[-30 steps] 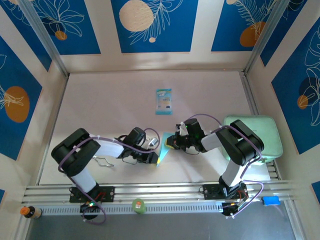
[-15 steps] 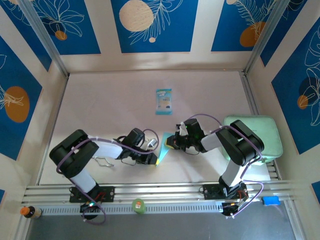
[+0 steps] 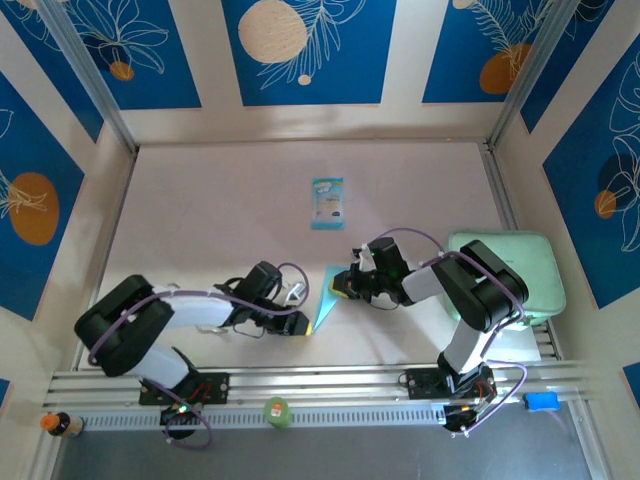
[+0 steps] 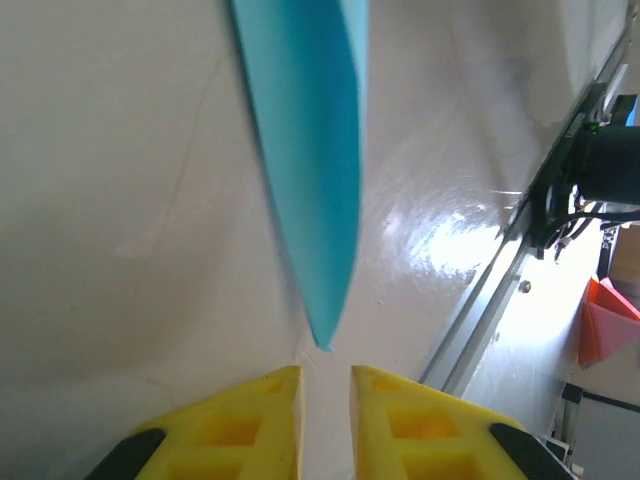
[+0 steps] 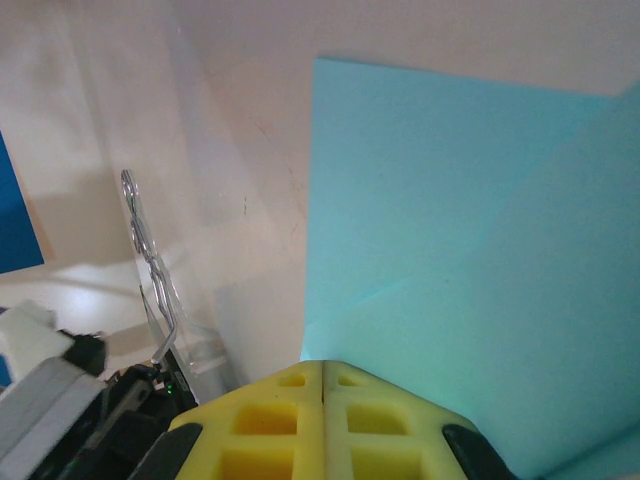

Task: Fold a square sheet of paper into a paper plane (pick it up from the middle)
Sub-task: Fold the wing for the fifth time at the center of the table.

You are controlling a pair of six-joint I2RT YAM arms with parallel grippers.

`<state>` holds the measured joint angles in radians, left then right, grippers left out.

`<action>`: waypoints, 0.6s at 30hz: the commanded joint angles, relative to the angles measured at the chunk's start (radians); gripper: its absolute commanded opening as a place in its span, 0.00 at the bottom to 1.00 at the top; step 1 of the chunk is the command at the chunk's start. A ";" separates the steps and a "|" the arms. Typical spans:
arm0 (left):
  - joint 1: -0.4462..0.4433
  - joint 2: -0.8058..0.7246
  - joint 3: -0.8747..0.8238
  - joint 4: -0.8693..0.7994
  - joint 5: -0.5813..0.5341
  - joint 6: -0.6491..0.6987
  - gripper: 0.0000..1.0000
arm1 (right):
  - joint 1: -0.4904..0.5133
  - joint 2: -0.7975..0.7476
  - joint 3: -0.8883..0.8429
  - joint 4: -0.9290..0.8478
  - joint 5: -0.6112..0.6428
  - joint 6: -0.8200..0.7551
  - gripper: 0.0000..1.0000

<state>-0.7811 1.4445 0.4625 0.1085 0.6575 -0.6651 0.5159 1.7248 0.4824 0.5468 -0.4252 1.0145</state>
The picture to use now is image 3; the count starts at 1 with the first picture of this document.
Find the aluminium frame post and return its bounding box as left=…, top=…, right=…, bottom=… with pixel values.
left=37, top=0, right=140, bottom=155
left=487, top=0, right=584, bottom=151

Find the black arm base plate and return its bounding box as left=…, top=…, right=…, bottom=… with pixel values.
left=405, top=367, right=496, bottom=401
left=138, top=372, right=231, bottom=406

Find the light blue paper sheet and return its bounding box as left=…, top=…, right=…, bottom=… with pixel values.
left=310, top=263, right=351, bottom=334

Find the grey slotted cable duct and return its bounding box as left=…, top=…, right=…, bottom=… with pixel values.
left=74, top=403, right=451, bottom=432

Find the mint green tray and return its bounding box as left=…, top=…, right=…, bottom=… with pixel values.
left=447, top=229, right=568, bottom=329

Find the aluminium mounting rail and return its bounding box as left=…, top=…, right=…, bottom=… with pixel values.
left=43, top=362, right=599, bottom=409

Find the small blue box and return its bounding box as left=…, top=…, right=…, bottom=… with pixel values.
left=523, top=392, right=560, bottom=412

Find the black controller board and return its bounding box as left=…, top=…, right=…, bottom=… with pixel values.
left=442, top=399, right=496, bottom=435
left=159, top=403, right=200, bottom=427

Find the brown bottle orange cap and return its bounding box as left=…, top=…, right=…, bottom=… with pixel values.
left=39, top=410, right=85, bottom=439

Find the green capped bottle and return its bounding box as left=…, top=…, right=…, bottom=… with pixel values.
left=263, top=396, right=292, bottom=429

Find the blue wet wipes packet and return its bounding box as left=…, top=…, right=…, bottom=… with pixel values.
left=310, top=176, right=347, bottom=232

